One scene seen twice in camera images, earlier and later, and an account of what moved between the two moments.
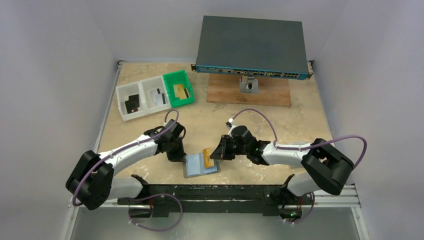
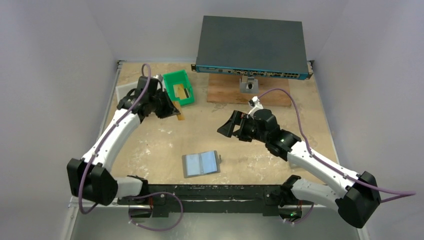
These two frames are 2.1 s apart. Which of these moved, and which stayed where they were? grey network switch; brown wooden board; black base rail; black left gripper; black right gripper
Moved: black right gripper; black left gripper
Stayed: brown wooden board; black base rail; grey network switch
